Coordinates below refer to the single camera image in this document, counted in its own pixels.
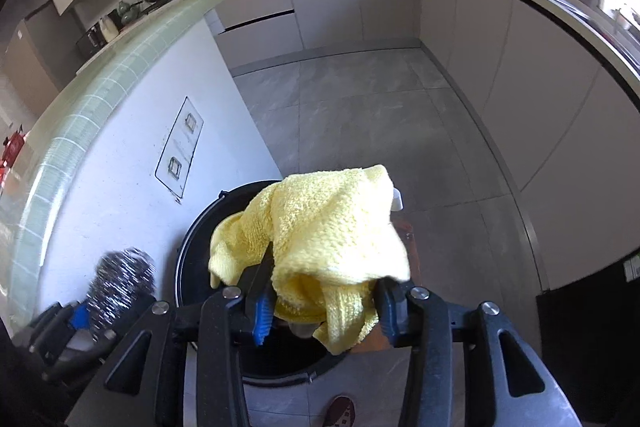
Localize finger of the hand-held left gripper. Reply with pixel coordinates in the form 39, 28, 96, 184
27, 301, 92, 348
42, 329, 121, 383

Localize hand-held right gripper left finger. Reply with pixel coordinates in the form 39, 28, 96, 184
102, 243, 276, 427

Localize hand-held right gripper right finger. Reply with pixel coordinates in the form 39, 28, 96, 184
375, 278, 546, 427

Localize steel wool scrubber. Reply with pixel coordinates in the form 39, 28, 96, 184
85, 247, 158, 333

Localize black plastic bucket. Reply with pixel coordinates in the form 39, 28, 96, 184
175, 179, 351, 380

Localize yellow towel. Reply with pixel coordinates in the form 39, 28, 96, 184
207, 164, 413, 356

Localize brown wooden stool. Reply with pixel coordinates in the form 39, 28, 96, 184
350, 212, 416, 355

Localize patterned red slipper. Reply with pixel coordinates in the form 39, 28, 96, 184
324, 396, 358, 427

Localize white table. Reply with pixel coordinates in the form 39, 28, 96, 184
25, 14, 283, 323

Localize red container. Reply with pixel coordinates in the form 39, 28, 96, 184
0, 127, 26, 168

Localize clear socket cover panel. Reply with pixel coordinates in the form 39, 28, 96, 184
154, 96, 205, 199

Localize beige refrigerator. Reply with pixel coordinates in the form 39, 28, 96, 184
2, 17, 56, 118

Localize kitchen counter cabinets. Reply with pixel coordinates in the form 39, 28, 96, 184
205, 0, 640, 293

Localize black microwave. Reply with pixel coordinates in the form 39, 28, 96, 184
75, 24, 106, 58

